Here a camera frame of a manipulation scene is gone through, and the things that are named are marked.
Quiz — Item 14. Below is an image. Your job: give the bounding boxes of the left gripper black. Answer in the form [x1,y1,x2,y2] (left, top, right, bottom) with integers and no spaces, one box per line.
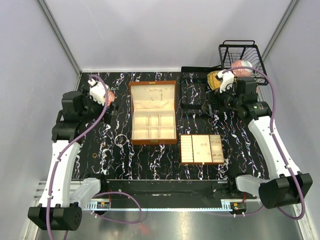
[79,87,117,125]

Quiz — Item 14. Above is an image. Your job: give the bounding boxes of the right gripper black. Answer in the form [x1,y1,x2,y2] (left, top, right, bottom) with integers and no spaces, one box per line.
[201,81,242,116]

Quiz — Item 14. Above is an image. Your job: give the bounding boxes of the silver pearl bracelet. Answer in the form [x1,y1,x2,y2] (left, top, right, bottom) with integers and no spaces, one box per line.
[114,134,131,148]

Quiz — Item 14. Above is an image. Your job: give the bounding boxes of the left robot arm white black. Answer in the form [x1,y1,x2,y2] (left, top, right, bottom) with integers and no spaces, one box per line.
[27,91,118,231]

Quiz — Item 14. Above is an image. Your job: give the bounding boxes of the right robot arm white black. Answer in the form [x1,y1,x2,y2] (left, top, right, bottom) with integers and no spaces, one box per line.
[202,74,313,214]

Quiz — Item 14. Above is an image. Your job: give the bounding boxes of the brown flat jewelry tray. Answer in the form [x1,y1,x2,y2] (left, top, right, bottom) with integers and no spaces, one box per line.
[180,134,225,165]

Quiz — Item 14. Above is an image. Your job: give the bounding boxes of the brown open jewelry box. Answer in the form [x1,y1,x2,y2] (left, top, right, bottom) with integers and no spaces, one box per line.
[128,80,178,145]

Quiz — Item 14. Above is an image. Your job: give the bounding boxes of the yellow woven plate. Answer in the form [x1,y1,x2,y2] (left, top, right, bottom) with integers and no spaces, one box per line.
[207,70,221,91]

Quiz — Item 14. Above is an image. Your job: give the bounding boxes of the red patterned bowl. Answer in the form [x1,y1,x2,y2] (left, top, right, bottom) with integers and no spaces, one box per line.
[104,91,116,106]

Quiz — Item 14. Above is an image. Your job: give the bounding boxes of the black flat drain tray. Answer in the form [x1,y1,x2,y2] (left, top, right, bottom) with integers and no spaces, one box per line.
[179,65,221,114]

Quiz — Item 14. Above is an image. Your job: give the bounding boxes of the pink patterned bowl in rack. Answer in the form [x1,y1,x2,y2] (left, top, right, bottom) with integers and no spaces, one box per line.
[230,59,253,77]

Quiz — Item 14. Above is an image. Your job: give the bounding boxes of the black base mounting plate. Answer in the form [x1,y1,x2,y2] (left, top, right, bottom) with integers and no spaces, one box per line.
[99,179,255,210]

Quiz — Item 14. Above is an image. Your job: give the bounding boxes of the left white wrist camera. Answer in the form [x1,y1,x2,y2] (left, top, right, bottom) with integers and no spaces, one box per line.
[88,79,110,106]

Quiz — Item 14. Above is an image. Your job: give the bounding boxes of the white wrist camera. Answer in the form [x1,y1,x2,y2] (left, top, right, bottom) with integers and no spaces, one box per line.
[88,79,110,106]
[216,70,235,93]

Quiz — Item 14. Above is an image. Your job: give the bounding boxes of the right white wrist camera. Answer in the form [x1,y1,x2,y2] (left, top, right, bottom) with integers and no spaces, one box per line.
[216,70,235,93]

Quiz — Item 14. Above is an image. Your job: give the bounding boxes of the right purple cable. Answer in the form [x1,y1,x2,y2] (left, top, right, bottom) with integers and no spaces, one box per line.
[204,69,306,221]

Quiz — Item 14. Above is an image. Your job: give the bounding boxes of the black wire dish rack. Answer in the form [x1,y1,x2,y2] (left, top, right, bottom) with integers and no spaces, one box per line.
[218,40,268,86]

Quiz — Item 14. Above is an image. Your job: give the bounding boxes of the necklace in box lid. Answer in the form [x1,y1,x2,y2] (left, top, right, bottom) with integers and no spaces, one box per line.
[148,87,164,102]

